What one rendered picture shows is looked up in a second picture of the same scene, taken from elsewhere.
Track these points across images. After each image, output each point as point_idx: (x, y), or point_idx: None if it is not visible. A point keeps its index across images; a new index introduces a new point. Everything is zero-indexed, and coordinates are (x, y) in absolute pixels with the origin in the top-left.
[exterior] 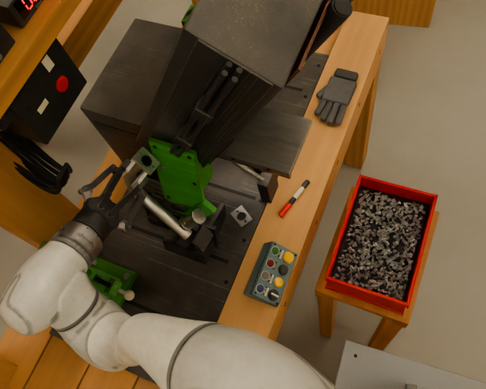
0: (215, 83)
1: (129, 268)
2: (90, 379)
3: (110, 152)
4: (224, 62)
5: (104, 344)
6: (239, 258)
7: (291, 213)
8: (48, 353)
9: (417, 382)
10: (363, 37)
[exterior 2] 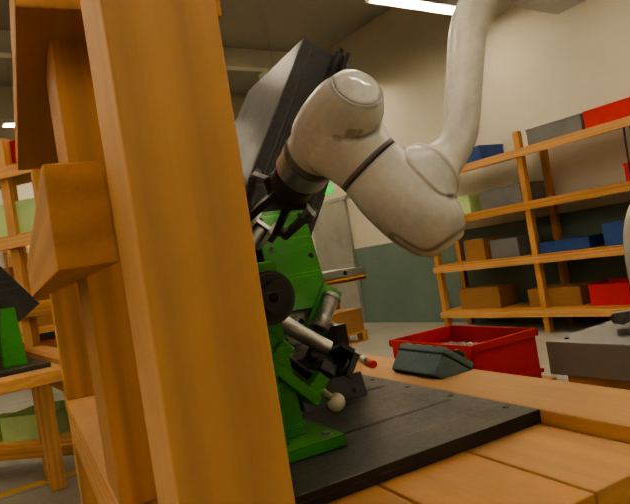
0: (337, 60)
1: None
2: (422, 491)
3: (95, 449)
4: (331, 58)
5: (435, 143)
6: (388, 381)
7: (379, 364)
8: None
9: (614, 325)
10: None
